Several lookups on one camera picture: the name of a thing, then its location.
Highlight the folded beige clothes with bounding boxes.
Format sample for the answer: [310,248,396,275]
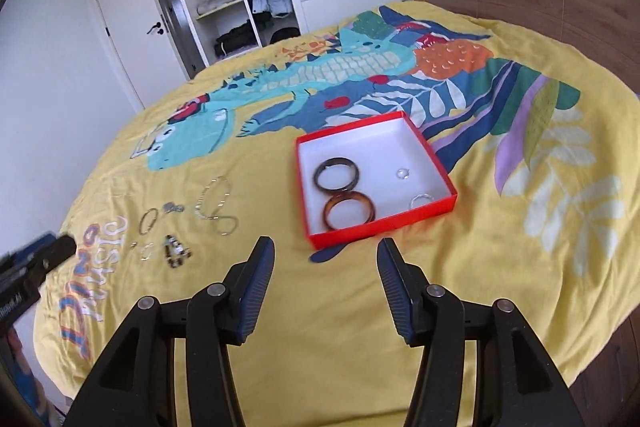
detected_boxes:
[196,0,246,16]

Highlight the silver chain necklace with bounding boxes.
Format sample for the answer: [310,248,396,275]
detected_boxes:
[192,176,236,223]

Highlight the dark brown bangle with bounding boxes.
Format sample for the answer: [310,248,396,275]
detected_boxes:
[313,157,361,195]

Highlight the beaded bracelet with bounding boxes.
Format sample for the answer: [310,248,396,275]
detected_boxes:
[162,234,194,268]

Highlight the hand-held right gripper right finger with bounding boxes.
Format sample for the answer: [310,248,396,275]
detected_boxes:
[376,237,586,427]

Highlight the pile of black clothes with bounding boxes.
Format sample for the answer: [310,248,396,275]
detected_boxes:
[214,21,259,58]

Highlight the white door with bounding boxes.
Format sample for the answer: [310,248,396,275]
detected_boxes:
[90,0,191,108]

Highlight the blue printed clothing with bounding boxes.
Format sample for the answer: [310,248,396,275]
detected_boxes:
[7,327,57,424]

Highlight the thin dark bracelet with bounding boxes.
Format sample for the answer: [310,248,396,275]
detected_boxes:
[138,208,161,236]

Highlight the red jewelry box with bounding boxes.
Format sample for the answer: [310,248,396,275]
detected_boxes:
[294,111,459,252]

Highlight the yellow printed blanket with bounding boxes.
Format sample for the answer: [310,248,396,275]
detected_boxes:
[32,1,640,418]

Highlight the black rounded bag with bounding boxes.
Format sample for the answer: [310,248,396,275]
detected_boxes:
[270,27,300,46]

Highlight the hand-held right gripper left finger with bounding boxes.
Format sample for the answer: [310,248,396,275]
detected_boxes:
[62,236,276,427]

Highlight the tortoiseshell bangle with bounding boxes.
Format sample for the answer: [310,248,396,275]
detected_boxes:
[321,192,376,230]

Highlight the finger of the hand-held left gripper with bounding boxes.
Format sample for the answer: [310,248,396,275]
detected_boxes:
[35,233,79,280]
[0,231,57,269]

